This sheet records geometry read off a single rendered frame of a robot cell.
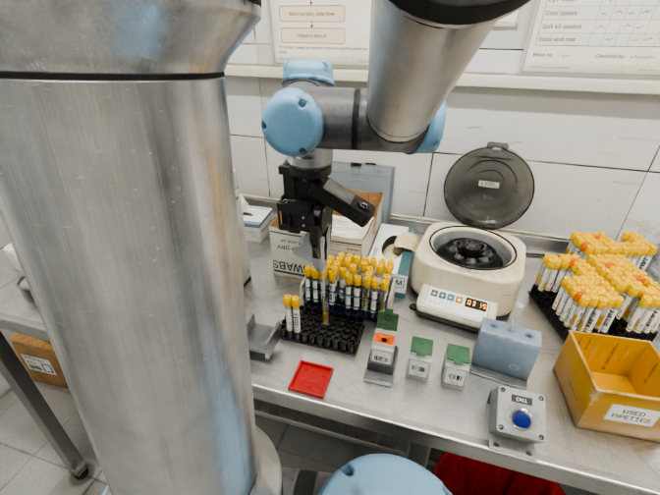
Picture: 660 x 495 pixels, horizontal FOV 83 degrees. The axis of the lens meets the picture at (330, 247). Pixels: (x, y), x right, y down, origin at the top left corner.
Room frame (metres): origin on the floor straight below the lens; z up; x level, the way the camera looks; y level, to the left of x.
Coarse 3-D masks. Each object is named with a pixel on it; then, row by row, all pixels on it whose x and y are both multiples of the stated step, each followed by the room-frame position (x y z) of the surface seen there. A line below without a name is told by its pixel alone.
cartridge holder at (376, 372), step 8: (368, 360) 0.48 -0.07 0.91; (368, 368) 0.48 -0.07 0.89; (376, 368) 0.47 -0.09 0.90; (384, 368) 0.47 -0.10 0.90; (392, 368) 0.47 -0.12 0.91; (368, 376) 0.46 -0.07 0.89; (376, 376) 0.46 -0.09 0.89; (384, 376) 0.46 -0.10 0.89; (392, 376) 0.46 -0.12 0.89; (384, 384) 0.45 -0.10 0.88; (392, 384) 0.45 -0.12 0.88
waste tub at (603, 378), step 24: (576, 336) 0.49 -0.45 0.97; (600, 336) 0.48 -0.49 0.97; (576, 360) 0.44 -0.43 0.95; (600, 360) 0.48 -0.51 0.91; (624, 360) 0.47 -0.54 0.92; (648, 360) 0.45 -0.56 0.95; (576, 384) 0.42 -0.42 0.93; (600, 384) 0.45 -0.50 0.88; (624, 384) 0.45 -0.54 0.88; (648, 384) 0.42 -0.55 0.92; (576, 408) 0.39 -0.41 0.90; (600, 408) 0.37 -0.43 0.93; (624, 408) 0.36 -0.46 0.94; (648, 408) 0.35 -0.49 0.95; (624, 432) 0.36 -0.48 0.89; (648, 432) 0.35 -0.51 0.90
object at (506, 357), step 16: (496, 320) 0.52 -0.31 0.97; (480, 336) 0.50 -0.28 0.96; (496, 336) 0.49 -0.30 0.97; (512, 336) 0.48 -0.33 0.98; (528, 336) 0.48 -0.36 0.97; (480, 352) 0.49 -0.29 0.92; (496, 352) 0.48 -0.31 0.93; (512, 352) 0.47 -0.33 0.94; (528, 352) 0.46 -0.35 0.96; (480, 368) 0.48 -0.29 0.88; (496, 368) 0.48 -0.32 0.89; (512, 368) 0.47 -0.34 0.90; (528, 368) 0.46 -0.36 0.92; (512, 384) 0.45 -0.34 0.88
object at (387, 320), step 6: (378, 312) 0.53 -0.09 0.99; (384, 312) 0.53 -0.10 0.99; (390, 312) 0.53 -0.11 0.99; (378, 318) 0.53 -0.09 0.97; (384, 318) 0.53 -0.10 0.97; (390, 318) 0.52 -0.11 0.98; (396, 318) 0.52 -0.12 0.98; (378, 324) 0.53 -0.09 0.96; (384, 324) 0.53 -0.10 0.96; (390, 324) 0.52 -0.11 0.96; (396, 324) 0.52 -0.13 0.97; (396, 330) 0.52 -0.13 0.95
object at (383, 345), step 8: (376, 328) 0.52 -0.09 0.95; (376, 336) 0.50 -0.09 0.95; (384, 336) 0.50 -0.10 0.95; (392, 336) 0.50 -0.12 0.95; (376, 344) 0.49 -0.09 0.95; (384, 344) 0.48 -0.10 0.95; (392, 344) 0.48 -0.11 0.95; (376, 352) 0.48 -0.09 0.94; (384, 352) 0.48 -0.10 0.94; (392, 352) 0.47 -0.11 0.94; (376, 360) 0.48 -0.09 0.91; (384, 360) 0.48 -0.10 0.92; (392, 360) 0.48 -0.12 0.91
